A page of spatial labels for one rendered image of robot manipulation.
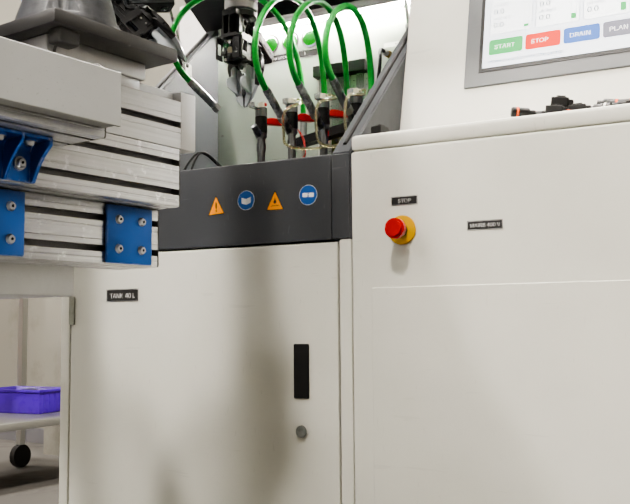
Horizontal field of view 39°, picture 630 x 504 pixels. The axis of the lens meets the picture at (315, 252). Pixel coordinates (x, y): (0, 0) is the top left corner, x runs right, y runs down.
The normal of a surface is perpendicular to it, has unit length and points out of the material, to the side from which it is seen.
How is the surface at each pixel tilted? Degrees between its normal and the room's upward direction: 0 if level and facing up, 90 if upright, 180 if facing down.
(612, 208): 90
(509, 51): 76
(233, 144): 90
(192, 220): 90
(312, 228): 90
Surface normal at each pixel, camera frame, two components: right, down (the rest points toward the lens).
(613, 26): -0.46, -0.31
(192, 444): -0.47, -0.07
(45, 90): 0.81, -0.06
